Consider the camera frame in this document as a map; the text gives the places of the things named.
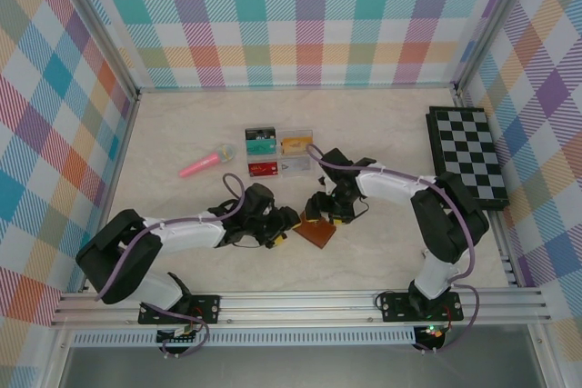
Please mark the aluminium side rail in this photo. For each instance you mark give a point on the aluminium side rail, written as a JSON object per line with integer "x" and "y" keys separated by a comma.
{"x": 119, "y": 158}
{"x": 507, "y": 265}

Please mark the red card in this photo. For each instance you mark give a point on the red card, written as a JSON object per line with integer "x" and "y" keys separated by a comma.
{"x": 263, "y": 169}

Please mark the teal VIP card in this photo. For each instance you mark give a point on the teal VIP card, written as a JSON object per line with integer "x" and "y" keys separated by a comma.
{"x": 261, "y": 147}

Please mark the black grey folding chessboard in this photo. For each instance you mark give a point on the black grey folding chessboard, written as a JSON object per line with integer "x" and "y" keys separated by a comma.
{"x": 468, "y": 156}

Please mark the aluminium frame post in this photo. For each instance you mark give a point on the aluminium frame post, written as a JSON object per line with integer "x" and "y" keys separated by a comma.
{"x": 97, "y": 29}
{"x": 493, "y": 24}

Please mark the black card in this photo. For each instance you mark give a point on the black card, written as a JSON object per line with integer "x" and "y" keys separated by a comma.
{"x": 260, "y": 134}

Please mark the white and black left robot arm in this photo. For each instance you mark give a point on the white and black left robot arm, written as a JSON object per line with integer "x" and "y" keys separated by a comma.
{"x": 186, "y": 235}

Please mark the brown leather card holder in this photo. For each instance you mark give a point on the brown leather card holder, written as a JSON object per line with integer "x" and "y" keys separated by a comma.
{"x": 317, "y": 233}

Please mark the clear plastic card organizer box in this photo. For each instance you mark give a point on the clear plastic card organizer box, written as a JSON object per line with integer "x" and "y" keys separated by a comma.
{"x": 279, "y": 156}

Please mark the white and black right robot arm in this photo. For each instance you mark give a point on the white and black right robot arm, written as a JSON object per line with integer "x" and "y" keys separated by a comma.
{"x": 391, "y": 188}

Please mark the pink toy microphone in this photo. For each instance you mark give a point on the pink toy microphone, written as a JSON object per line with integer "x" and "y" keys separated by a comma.
{"x": 204, "y": 163}

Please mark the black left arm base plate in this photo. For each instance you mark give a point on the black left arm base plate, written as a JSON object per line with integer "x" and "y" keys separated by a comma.
{"x": 209, "y": 308}

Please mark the aluminium mounting rail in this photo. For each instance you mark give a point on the aluminium mounting rail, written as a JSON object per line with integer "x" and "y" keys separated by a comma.
{"x": 295, "y": 304}

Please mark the small circuit board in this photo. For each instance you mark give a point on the small circuit board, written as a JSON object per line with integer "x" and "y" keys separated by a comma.
{"x": 179, "y": 335}
{"x": 433, "y": 331}

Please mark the gold card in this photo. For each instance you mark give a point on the gold card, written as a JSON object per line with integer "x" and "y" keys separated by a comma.
{"x": 296, "y": 146}

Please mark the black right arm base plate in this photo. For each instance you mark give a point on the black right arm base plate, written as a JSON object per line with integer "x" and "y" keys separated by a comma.
{"x": 395, "y": 306}

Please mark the aluminium frame crossbar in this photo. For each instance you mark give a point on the aluminium frame crossbar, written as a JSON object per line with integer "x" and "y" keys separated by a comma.
{"x": 295, "y": 88}

